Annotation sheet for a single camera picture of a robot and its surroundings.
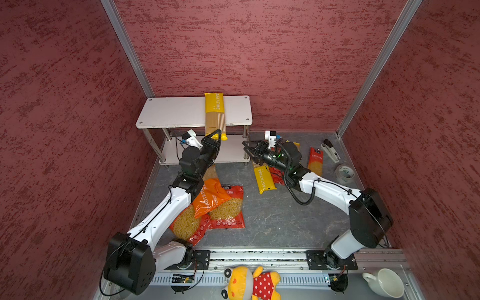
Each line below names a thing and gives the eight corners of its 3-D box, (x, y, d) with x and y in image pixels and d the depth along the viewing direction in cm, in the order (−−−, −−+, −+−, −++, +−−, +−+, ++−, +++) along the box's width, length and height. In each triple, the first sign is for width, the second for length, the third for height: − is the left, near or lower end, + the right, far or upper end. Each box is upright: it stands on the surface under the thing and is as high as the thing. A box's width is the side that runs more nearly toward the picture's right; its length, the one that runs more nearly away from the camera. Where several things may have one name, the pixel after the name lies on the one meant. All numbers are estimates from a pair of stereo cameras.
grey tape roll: (337, 182, 100) (339, 179, 97) (331, 167, 106) (334, 163, 103) (355, 182, 100) (358, 179, 97) (349, 167, 106) (351, 164, 104)
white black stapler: (333, 163, 108) (336, 159, 105) (319, 144, 118) (321, 140, 114) (339, 162, 109) (342, 157, 106) (325, 143, 119) (327, 138, 115)
